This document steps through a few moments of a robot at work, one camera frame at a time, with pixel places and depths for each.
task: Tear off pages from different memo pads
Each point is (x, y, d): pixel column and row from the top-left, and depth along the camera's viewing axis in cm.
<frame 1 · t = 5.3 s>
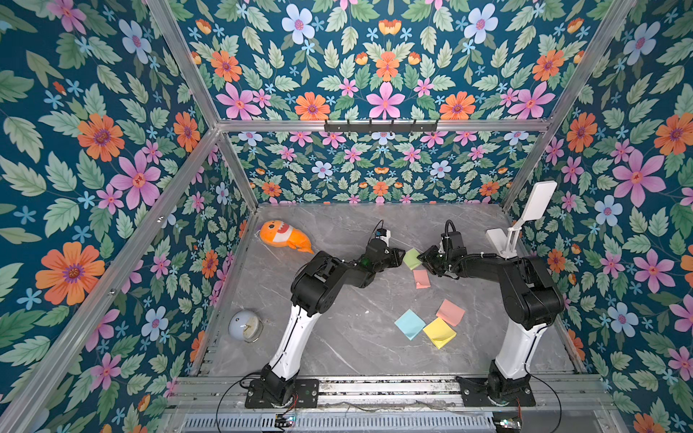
left hand: (406, 250, 101), fingers open
right hand: (425, 254, 101), fingers open
orange clownfish plush toy: (276, 233, 101), point 10 cm above the table
white phone stand: (505, 242, 100), point 8 cm above the table
small pink memo pad: (421, 279, 98), on the table
large pink memo pad: (450, 313, 91), on the table
large blue memo pad: (411, 324, 88), on the table
yellow memo pad: (439, 333, 86), on the table

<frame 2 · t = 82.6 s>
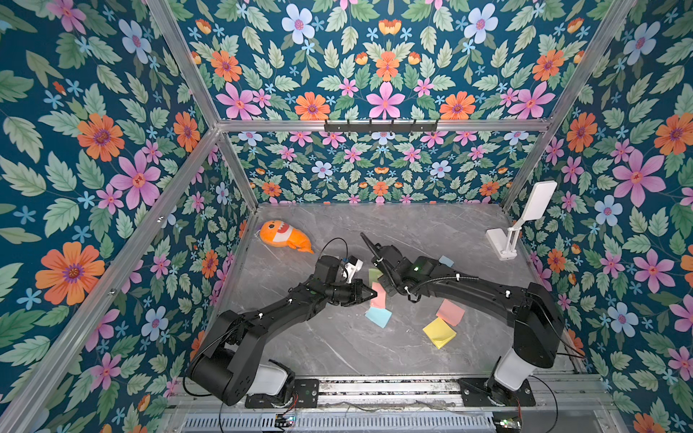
left hand: (379, 294, 80), fingers closed
right hand: (394, 270, 85), fingers closed
torn pink memo page: (380, 301, 82), point 11 cm above the table
torn blue memo page: (378, 316, 90), on the table
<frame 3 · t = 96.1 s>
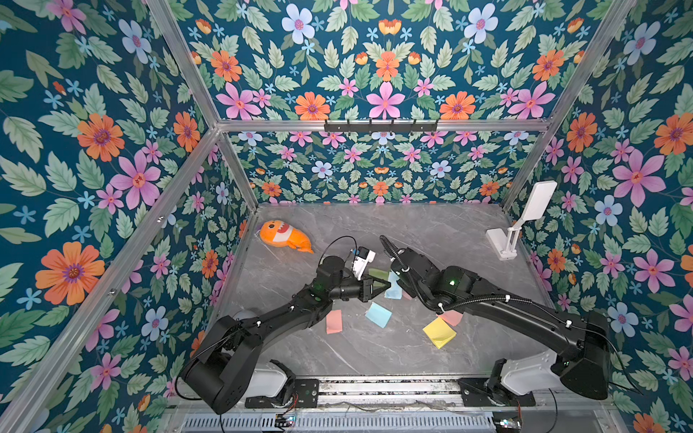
left hand: (391, 286, 75), fingers closed
right hand: (416, 260, 77), fingers closed
torn pink memo page: (334, 322, 88), on the table
torn blue page: (395, 290, 76), point 18 cm above the table
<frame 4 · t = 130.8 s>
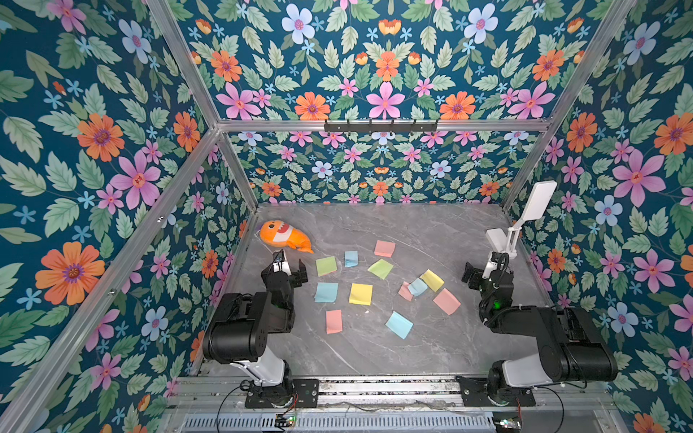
left hand: (287, 260, 92), fingers open
right hand: (489, 264, 91), fingers open
yellow memo pad: (430, 279, 98), on the table
torn blue memo page: (327, 292, 95), on the table
torn green memo page: (326, 265, 101), point 2 cm above the table
torn yellow memo page: (361, 294, 95), on the table
small blue memo pad: (418, 287, 96), on the table
